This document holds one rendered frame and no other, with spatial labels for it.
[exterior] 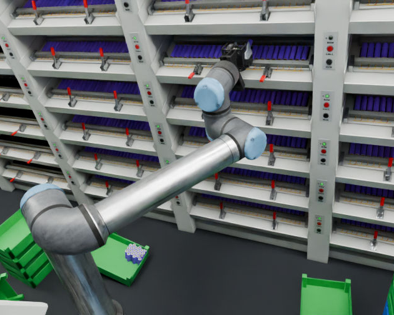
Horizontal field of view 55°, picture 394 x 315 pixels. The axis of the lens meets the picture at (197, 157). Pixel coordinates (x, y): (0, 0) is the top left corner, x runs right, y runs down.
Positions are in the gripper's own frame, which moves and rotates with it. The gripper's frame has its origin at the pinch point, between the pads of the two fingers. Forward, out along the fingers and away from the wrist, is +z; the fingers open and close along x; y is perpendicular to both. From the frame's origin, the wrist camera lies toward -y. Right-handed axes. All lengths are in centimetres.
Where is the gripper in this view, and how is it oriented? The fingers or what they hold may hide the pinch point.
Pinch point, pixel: (246, 52)
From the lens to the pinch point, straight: 142.9
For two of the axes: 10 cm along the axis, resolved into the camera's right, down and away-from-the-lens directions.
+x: -9.0, -1.4, 4.1
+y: -1.6, -7.8, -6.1
